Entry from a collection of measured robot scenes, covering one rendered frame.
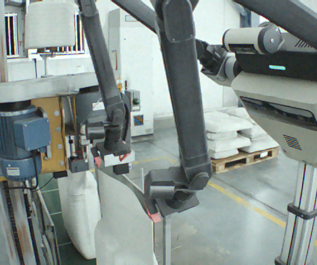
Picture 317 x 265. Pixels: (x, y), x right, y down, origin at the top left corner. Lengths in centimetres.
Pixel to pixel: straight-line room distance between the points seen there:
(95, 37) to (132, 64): 413
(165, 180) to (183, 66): 28
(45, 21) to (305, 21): 79
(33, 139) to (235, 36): 67
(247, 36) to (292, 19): 30
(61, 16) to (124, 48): 400
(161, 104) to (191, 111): 554
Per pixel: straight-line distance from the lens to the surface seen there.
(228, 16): 699
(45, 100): 130
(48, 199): 265
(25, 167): 113
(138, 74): 518
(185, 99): 57
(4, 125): 111
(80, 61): 413
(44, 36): 109
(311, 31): 60
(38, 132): 106
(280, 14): 55
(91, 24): 99
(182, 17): 46
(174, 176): 73
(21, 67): 401
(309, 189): 121
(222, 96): 694
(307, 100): 88
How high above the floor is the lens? 151
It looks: 15 degrees down
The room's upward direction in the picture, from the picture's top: 1 degrees counter-clockwise
